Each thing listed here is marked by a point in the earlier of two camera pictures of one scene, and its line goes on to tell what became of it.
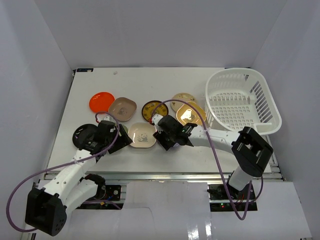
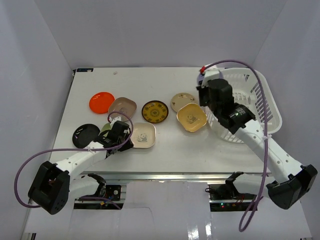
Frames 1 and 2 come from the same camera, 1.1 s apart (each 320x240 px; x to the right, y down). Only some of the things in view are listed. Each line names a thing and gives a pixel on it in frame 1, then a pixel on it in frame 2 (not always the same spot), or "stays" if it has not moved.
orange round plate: [100, 102] stays
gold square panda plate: [191, 113] stays
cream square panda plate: [141, 135] stays
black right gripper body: [167, 141] to [203, 99]
